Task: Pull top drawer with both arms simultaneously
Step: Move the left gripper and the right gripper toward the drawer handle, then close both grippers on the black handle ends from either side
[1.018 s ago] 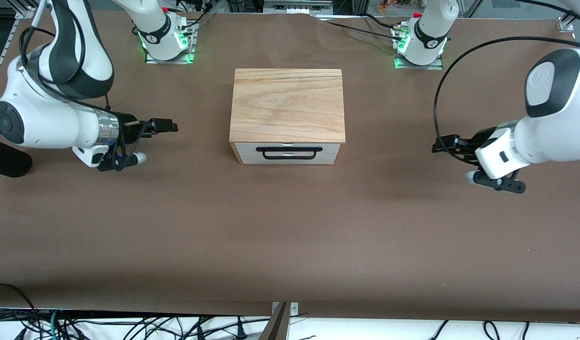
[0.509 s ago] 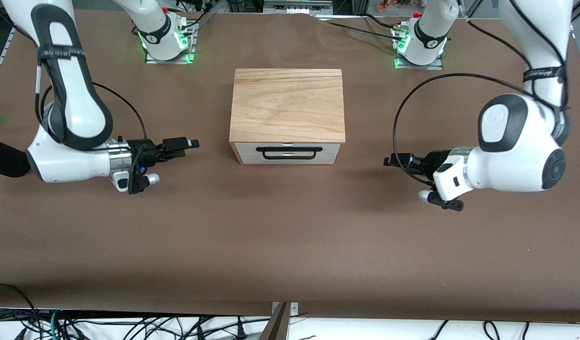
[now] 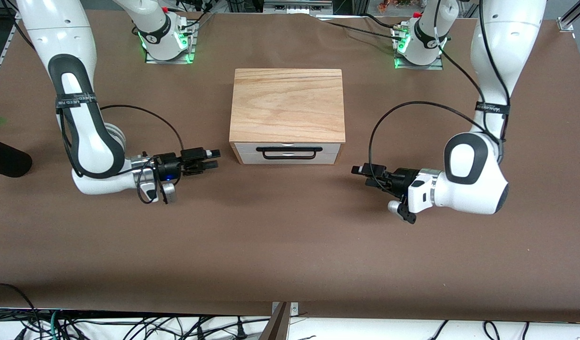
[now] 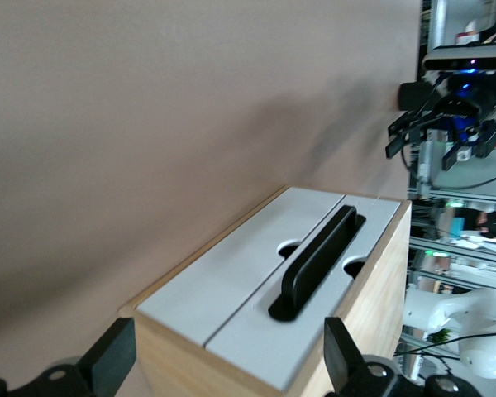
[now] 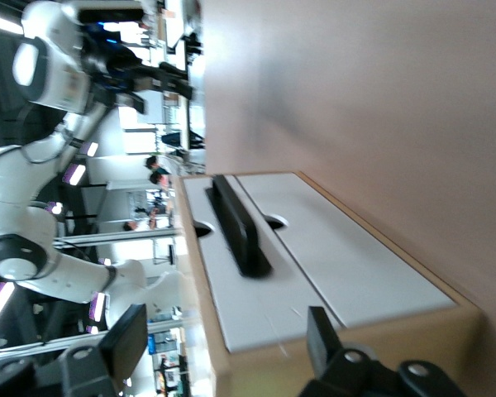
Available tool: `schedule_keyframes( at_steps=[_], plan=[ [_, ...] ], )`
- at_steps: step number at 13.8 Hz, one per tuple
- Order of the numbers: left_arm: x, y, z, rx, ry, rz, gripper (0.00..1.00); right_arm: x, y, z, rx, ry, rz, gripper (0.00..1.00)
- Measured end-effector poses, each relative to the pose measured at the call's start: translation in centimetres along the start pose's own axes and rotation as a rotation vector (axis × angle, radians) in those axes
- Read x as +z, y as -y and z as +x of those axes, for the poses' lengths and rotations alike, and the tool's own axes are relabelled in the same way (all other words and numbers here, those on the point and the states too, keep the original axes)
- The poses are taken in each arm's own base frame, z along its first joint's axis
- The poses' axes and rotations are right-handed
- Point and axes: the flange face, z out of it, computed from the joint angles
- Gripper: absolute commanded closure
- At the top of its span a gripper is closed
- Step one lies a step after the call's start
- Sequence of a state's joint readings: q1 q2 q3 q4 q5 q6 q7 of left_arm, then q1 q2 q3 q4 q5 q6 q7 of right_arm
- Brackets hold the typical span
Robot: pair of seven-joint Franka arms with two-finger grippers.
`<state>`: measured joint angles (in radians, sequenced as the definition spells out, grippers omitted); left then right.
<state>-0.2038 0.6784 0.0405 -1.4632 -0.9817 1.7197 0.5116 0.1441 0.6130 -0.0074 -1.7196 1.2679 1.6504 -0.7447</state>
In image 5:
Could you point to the light wooden drawer cabinet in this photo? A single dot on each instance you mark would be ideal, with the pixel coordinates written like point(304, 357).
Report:
point(264, 372)

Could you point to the aluminium frame rail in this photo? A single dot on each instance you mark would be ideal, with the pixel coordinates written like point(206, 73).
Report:
point(115, 236)
point(45, 345)

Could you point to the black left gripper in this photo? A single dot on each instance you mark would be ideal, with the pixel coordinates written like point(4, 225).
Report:
point(111, 62)

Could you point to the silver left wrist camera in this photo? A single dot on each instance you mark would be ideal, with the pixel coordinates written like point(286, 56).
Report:
point(111, 15)

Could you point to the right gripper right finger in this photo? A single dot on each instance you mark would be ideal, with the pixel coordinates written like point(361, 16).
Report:
point(326, 355)

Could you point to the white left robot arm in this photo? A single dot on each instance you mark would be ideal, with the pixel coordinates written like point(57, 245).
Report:
point(66, 285)

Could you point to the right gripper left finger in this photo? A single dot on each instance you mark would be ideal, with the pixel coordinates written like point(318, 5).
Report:
point(124, 343)

